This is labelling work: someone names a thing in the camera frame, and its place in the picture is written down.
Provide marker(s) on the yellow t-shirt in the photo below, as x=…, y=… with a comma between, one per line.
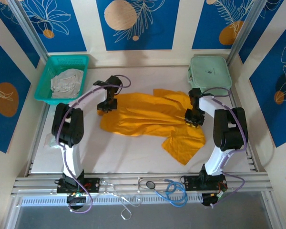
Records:
x=145, y=119

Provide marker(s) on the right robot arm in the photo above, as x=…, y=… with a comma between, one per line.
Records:
x=228, y=128

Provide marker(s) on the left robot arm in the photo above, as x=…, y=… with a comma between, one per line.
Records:
x=69, y=126

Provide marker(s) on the mint green zip case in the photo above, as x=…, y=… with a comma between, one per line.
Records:
x=209, y=76

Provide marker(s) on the white t-shirt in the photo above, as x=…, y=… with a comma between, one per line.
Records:
x=66, y=83

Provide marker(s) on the white table cloth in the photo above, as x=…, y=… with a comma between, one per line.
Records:
x=133, y=155

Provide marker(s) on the teal plastic basket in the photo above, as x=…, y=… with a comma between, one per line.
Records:
x=62, y=62

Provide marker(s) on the clear plastic bag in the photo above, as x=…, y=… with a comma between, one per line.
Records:
x=50, y=142

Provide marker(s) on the round black silver disc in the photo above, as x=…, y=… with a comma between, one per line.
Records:
x=149, y=184

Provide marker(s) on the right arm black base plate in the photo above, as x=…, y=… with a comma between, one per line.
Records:
x=190, y=183

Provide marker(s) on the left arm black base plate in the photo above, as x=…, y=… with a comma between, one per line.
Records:
x=93, y=184

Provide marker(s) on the aluminium frame post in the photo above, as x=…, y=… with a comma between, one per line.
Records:
x=247, y=31
x=31, y=31

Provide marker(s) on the aluminium frame rail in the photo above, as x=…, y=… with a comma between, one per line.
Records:
x=26, y=186

